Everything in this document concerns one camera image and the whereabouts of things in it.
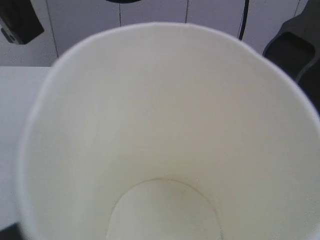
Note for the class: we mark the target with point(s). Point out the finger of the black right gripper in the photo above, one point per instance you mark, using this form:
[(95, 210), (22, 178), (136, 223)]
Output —
[(296, 50)]

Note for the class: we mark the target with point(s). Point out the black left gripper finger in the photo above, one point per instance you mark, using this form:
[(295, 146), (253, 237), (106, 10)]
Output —
[(11, 232)]

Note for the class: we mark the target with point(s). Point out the white paper cup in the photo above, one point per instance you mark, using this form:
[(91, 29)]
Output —
[(168, 131)]

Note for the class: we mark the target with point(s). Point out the black box on wall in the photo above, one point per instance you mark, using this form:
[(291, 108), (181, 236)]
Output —
[(19, 23)]

